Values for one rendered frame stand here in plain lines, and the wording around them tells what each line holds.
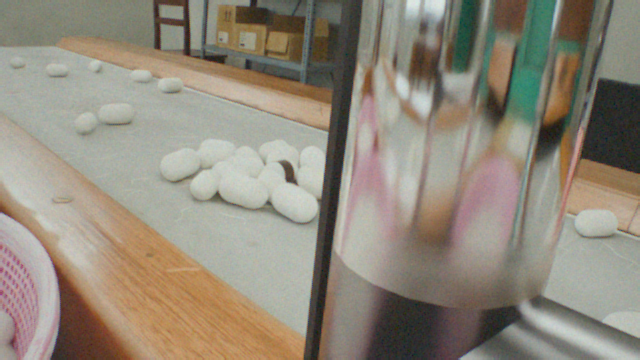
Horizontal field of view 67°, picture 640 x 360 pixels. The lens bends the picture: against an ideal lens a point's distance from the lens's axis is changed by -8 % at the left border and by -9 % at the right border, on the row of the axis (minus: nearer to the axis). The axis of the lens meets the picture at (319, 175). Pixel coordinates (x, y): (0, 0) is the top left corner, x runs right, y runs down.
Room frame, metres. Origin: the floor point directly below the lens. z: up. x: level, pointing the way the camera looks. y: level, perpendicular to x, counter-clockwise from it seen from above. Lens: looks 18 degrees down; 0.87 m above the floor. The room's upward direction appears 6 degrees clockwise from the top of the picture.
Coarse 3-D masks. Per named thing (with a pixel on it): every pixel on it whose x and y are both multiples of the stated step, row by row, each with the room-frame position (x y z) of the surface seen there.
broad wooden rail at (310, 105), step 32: (128, 64) 0.91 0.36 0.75; (160, 64) 0.86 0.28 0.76; (192, 64) 0.85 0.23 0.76; (224, 96) 0.70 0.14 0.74; (256, 96) 0.67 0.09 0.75; (288, 96) 0.64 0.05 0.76; (320, 96) 0.65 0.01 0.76; (320, 128) 0.57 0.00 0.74; (576, 192) 0.39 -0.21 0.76; (608, 192) 0.38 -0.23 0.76
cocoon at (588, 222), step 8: (576, 216) 0.34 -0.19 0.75; (584, 216) 0.33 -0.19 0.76; (592, 216) 0.33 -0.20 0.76; (600, 216) 0.33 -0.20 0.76; (608, 216) 0.33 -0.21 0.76; (576, 224) 0.34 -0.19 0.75; (584, 224) 0.33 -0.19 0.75; (592, 224) 0.33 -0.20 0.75; (600, 224) 0.33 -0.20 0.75; (608, 224) 0.33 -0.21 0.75; (616, 224) 0.33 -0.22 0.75; (584, 232) 0.33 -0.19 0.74; (592, 232) 0.33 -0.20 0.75; (600, 232) 0.33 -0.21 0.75; (608, 232) 0.33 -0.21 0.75
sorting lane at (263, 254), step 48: (0, 48) 1.06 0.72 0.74; (48, 48) 1.13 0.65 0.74; (0, 96) 0.59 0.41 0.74; (48, 96) 0.62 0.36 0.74; (96, 96) 0.64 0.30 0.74; (144, 96) 0.67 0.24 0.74; (192, 96) 0.70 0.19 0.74; (48, 144) 0.42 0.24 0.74; (96, 144) 0.43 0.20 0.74; (144, 144) 0.45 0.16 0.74; (192, 144) 0.46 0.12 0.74; (240, 144) 0.48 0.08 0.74; (288, 144) 0.50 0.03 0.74; (144, 192) 0.33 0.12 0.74; (192, 240) 0.27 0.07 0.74; (240, 240) 0.28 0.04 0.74; (288, 240) 0.28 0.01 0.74; (576, 240) 0.33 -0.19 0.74; (624, 240) 0.34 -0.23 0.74; (240, 288) 0.22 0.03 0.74; (288, 288) 0.23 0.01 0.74; (576, 288) 0.25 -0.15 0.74; (624, 288) 0.26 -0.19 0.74
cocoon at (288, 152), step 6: (276, 150) 0.40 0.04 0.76; (282, 150) 0.40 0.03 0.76; (288, 150) 0.41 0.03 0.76; (294, 150) 0.42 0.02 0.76; (270, 156) 0.40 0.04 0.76; (276, 156) 0.40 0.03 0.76; (282, 156) 0.40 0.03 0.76; (288, 156) 0.40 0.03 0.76; (294, 156) 0.41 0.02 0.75; (270, 162) 0.40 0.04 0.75; (294, 162) 0.41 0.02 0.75
